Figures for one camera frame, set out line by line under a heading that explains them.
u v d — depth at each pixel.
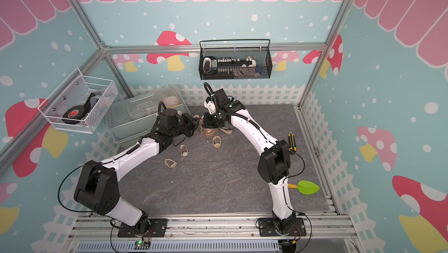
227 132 1.05
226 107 0.62
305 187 0.85
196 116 0.85
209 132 0.81
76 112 0.70
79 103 0.73
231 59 0.92
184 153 0.96
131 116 0.87
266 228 0.74
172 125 0.68
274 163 0.51
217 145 1.00
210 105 0.79
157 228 0.75
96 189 0.44
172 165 0.90
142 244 0.73
